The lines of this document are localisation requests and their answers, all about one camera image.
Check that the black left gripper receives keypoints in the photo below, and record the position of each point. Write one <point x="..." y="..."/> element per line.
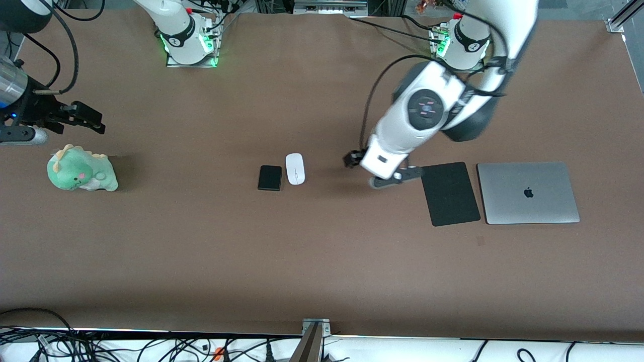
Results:
<point x="351" y="159"/>

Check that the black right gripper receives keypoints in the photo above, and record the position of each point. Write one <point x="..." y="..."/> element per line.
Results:
<point x="36" y="108"/>

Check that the white computer mouse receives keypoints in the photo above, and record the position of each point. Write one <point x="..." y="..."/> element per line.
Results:
<point x="295" y="168"/>

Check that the small black box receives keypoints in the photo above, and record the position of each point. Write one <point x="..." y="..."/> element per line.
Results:
<point x="270" y="178"/>

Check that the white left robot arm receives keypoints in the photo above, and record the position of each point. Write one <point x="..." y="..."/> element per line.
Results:
<point x="427" y="108"/>

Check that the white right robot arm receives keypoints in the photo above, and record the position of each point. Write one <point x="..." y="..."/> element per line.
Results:
<point x="176" y="25"/>

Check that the black mouse pad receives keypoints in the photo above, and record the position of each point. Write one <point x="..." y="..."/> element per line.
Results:
<point x="468" y="201"/>

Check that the green dinosaur plush toy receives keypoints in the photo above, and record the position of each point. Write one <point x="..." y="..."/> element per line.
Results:
<point x="75" y="171"/>

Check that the silver electronics box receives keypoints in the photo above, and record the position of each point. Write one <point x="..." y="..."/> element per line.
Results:
<point x="329" y="7"/>

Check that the grey closed laptop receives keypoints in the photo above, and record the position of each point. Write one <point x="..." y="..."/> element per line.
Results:
<point x="503" y="201"/>

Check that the small colourful objects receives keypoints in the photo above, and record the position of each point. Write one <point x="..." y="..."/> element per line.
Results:
<point x="427" y="6"/>

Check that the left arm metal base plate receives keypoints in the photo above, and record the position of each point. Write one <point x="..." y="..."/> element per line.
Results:
<point x="437" y="68"/>

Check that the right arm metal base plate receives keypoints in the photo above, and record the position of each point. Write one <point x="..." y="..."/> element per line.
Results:
<point x="191" y="65"/>

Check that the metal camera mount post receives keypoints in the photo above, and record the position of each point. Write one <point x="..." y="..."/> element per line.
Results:
<point x="309" y="347"/>

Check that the aluminium frame profile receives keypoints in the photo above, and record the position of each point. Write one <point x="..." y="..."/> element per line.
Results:
<point x="616" y="24"/>

